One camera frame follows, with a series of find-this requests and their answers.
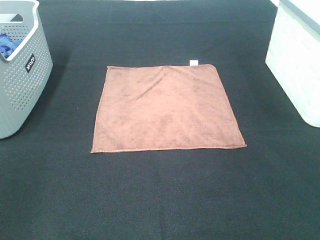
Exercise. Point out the white laundry basket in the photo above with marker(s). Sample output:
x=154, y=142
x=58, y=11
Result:
x=293, y=55

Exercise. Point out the blue cloth in basket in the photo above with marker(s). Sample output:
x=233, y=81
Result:
x=8, y=46

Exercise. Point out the grey perforated laundry basket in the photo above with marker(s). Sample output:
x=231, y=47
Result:
x=25, y=71

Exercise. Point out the brown microfibre towel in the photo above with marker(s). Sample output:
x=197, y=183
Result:
x=164, y=108

